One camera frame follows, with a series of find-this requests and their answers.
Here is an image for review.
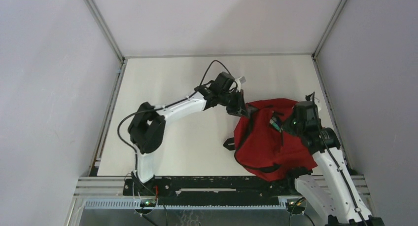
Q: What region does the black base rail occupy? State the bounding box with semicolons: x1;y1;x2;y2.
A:
122;176;297;207

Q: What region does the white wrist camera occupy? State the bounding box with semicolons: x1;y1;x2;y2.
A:
311;97;322;112
234;76;246;91

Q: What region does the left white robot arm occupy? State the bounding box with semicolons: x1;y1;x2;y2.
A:
127;72;249;195

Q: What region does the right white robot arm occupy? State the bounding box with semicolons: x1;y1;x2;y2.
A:
282;101;384;226

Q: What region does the teal white tube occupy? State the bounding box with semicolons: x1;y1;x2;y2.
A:
270;117;280;128

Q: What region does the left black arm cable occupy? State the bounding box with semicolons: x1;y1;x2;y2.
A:
117;59;236;160

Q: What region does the red student backpack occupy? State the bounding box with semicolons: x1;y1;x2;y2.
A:
223;98;317;182

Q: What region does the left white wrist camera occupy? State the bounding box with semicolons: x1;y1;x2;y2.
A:
234;76;246;91

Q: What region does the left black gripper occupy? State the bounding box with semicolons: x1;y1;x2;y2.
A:
218;89;250;118

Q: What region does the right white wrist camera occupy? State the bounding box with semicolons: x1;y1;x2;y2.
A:
311;97;322;112

